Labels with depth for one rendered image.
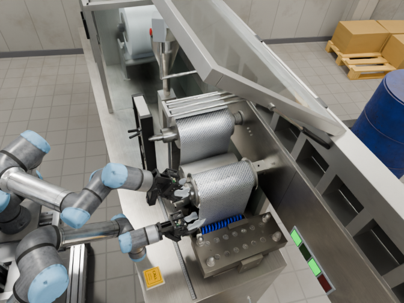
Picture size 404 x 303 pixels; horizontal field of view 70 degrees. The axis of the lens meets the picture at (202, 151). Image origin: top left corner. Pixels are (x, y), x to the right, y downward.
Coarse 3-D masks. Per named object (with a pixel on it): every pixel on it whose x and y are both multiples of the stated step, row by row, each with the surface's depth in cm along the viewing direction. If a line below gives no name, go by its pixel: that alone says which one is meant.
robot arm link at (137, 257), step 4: (144, 248) 121; (128, 252) 121; (140, 252) 119; (144, 252) 123; (132, 256) 121; (136, 256) 120; (140, 256) 122; (144, 256) 125; (132, 260) 126; (136, 260) 124; (140, 260) 125
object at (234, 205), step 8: (224, 200) 120; (232, 200) 123; (240, 200) 126; (200, 208) 117; (208, 208) 120; (216, 208) 123; (224, 208) 126; (232, 208) 129; (240, 208) 132; (200, 216) 123; (208, 216) 126; (216, 216) 129; (224, 216) 132; (232, 216) 136; (208, 224) 132
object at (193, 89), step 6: (192, 78) 189; (192, 84) 192; (192, 90) 195; (198, 90) 183; (228, 150) 160; (234, 150) 152; (240, 156) 147; (258, 186) 137; (258, 192) 138; (252, 198) 146; (258, 198) 140; (264, 198) 139; (252, 204) 148; (258, 204) 142; (252, 210) 149; (258, 210) 147
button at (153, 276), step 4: (152, 268) 128; (156, 268) 128; (144, 272) 127; (148, 272) 127; (152, 272) 127; (156, 272) 127; (160, 272) 127; (144, 276) 126; (148, 276) 126; (152, 276) 126; (156, 276) 126; (160, 276) 126; (148, 280) 125; (152, 280) 125; (156, 280) 125; (160, 280) 125; (148, 284) 124; (152, 284) 124; (156, 284) 125
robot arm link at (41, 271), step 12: (24, 252) 90; (36, 252) 91; (48, 252) 92; (24, 264) 89; (36, 264) 88; (48, 264) 89; (60, 264) 92; (24, 276) 87; (36, 276) 86; (48, 276) 87; (60, 276) 89; (24, 288) 87; (36, 288) 84; (48, 288) 86; (60, 288) 91; (12, 300) 90; (24, 300) 87; (36, 300) 86; (48, 300) 90
